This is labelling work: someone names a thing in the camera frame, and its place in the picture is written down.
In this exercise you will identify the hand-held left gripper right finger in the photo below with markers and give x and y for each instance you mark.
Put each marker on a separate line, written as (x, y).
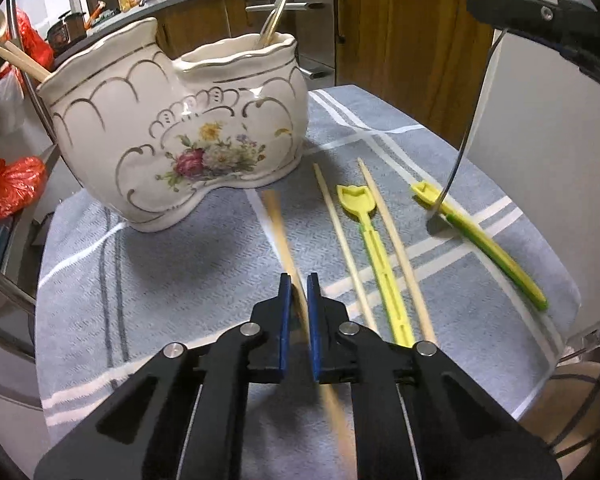
(314, 330)

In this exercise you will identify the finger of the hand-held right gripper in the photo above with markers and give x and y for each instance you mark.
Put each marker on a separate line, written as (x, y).
(530, 12)

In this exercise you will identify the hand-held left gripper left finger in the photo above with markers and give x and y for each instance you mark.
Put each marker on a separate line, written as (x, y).
(283, 325)

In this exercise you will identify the wooden chopstick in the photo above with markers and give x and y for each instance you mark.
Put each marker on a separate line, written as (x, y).
(395, 245)
(342, 240)
(25, 64)
(280, 230)

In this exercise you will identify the yellow tulip-tipped plastic utensil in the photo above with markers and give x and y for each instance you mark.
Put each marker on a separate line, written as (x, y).
(352, 200)
(505, 267)

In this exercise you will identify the white floral ceramic utensil holder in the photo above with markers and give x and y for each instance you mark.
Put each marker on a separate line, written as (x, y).
(130, 125)

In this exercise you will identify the grey checked tablecloth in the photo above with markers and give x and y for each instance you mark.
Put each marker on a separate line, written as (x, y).
(180, 270)

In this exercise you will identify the wooden kitchen base cabinets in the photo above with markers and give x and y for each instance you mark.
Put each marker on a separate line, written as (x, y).
(405, 45)

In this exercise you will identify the built-in steel oven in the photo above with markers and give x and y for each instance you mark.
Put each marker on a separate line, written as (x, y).
(320, 45)

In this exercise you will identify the stainless steel shelf rack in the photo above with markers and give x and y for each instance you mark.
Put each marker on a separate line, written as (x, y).
(10, 280)

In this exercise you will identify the crumpled red plastic bag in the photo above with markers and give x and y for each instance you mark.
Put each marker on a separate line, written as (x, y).
(5, 185)

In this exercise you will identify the hanging white plastic bag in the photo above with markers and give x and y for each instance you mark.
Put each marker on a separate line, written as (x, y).
(2, 100)

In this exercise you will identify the dark red rice cooker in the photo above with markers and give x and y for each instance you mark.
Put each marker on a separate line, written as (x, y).
(67, 30)

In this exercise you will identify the hanging red plastic bag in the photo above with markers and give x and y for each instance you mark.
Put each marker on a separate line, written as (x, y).
(32, 42)

